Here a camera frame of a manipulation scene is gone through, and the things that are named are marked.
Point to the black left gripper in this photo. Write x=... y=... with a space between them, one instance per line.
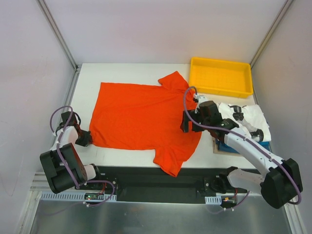
x=83 y=138

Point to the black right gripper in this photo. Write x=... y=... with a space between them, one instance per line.
x=189 y=121

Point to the orange t-shirt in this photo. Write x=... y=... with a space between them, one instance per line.
x=146 y=117

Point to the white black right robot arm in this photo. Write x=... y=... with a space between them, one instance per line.
x=264 y=161

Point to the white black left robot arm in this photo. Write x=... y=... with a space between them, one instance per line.
x=61 y=164

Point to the blue folded t-shirt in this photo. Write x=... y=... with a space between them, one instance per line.
x=244 y=146

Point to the yellow plastic tray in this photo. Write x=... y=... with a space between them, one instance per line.
x=221 y=77

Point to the white printed folded t-shirt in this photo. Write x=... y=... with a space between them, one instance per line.
x=250 y=118

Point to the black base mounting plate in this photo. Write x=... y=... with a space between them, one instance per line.
x=144 y=184

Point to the left slotted cable duct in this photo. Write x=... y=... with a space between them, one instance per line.
x=77 y=196

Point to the slotted cable duct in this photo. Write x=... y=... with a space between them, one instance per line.
x=77 y=196
x=213 y=200

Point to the aluminium frame rail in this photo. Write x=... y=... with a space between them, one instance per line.
x=225 y=183

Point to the right slotted cable duct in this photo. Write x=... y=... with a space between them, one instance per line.
x=213 y=200

